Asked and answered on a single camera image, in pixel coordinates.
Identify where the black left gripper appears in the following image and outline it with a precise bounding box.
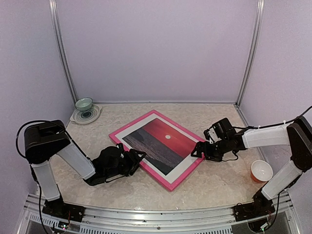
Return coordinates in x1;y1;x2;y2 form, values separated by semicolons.
105;149;147;179

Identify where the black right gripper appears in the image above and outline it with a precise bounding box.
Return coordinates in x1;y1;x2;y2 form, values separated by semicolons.
191;137;230;162

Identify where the white mat board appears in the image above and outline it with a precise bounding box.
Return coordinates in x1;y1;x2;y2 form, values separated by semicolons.
114;115;198;185

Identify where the wooden picture frame pink edge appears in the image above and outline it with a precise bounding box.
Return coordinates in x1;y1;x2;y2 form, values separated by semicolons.
108;109;206;192

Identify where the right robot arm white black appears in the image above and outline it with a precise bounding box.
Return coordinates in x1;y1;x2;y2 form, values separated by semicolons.
191;116;312;216

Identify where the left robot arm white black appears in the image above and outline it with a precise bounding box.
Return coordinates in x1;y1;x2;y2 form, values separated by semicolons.
21;120;146;217

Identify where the orange white bowl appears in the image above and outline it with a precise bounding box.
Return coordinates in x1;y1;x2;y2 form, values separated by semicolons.
251;160;273;183

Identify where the pale green patterned plate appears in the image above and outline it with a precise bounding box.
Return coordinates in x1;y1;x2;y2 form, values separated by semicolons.
70;104;102;125

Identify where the green ceramic bowl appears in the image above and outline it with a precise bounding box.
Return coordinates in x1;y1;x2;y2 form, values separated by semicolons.
75;97;93;112

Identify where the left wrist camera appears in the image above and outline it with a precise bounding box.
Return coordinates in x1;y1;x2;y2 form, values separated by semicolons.
98;146;121;168

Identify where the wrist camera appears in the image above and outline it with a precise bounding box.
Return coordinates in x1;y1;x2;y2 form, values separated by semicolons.
98;146;121;168
212;117;236;140

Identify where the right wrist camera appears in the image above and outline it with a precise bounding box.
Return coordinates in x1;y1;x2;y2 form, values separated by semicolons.
212;117;236;140

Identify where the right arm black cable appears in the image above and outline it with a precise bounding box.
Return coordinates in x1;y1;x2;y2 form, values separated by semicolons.
234;105;312;131

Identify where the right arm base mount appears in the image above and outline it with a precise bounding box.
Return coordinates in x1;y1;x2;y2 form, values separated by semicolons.
233;189;275;222

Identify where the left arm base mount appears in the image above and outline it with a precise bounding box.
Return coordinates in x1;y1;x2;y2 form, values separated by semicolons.
42;197;86;222

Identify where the aluminium front rail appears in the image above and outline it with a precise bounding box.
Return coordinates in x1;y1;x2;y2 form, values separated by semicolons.
15;193;302;234

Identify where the right aluminium corner post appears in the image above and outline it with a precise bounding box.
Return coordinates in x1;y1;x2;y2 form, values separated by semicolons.
235;0;265;108

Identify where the aluminium corner post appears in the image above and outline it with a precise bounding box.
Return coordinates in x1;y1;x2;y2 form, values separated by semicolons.
49;0;78;104
235;0;265;108

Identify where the left aluminium corner post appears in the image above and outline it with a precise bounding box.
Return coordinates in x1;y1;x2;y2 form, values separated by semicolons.
49;0;78;104

